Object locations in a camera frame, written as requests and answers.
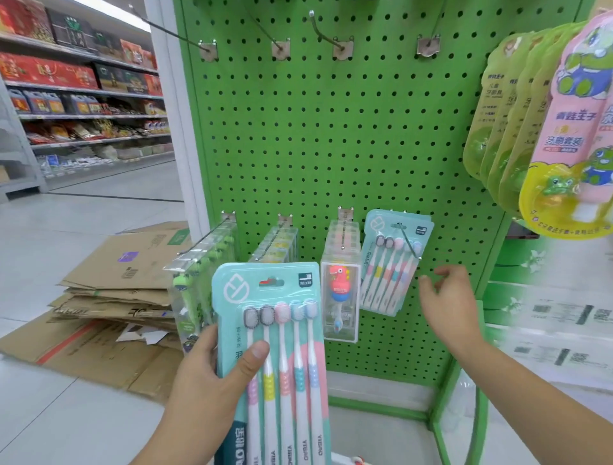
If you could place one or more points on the pile of flattened cardboard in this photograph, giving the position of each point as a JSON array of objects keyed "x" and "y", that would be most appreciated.
[{"x": 105, "y": 297}]

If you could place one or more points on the bundle of clear kids toothbrushes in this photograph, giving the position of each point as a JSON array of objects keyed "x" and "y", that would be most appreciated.
[{"x": 201, "y": 278}]

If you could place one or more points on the ceiling light strip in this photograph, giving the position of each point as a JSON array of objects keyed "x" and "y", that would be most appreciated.
[{"x": 113, "y": 11}]

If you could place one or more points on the teal multi toothbrush pack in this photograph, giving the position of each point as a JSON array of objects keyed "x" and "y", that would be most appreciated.
[
  {"x": 393, "y": 278},
  {"x": 287, "y": 402}
]

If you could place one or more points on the stocked store shelves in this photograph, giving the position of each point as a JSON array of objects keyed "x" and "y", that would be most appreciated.
[{"x": 86, "y": 86}]

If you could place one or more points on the bundle of cartoon toothbrush boxes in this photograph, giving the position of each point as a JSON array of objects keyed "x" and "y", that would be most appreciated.
[{"x": 276, "y": 244}]

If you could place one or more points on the person's right hand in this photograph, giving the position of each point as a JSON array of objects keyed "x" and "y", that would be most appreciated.
[{"x": 455, "y": 311}]

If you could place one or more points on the person's left hand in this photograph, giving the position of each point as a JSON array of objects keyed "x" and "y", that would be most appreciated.
[{"x": 206, "y": 393}]

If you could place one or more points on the green pegboard display rack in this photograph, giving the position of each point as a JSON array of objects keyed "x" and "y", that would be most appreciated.
[{"x": 383, "y": 134}]

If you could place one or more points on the person's right forearm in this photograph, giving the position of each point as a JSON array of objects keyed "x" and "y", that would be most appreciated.
[{"x": 536, "y": 407}]

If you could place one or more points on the clear red cartoon toothbrush box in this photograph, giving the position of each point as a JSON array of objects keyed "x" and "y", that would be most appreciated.
[{"x": 340, "y": 287}]

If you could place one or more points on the row of green pink packs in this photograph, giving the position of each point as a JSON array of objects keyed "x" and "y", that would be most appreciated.
[{"x": 546, "y": 125}]

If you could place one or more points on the black wallet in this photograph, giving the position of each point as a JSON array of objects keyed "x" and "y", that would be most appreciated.
[{"x": 525, "y": 230}]

